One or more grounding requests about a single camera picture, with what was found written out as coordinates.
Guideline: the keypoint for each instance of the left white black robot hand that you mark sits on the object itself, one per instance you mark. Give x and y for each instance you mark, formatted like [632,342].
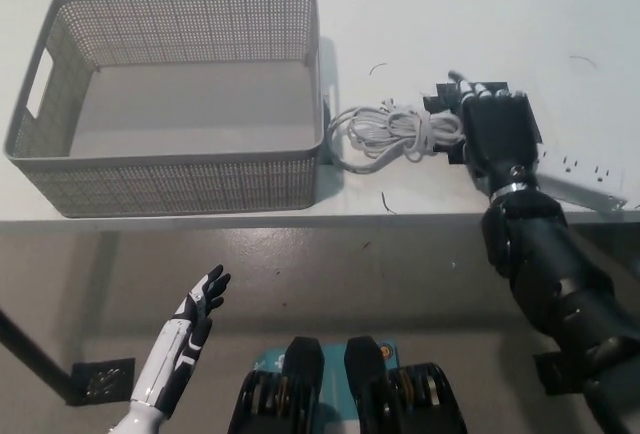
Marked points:
[167,354]

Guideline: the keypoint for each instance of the grey perforated plastic basket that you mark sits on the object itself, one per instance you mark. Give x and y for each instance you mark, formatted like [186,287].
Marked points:
[190,179]

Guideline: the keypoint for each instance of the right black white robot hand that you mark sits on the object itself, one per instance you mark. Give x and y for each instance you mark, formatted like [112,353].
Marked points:
[500,134]

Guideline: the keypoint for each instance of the black metal table leg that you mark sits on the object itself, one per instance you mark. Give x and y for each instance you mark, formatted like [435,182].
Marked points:
[35,349]

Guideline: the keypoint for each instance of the black teal robot body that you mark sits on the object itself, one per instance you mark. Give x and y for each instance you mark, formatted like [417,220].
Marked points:
[367,379]

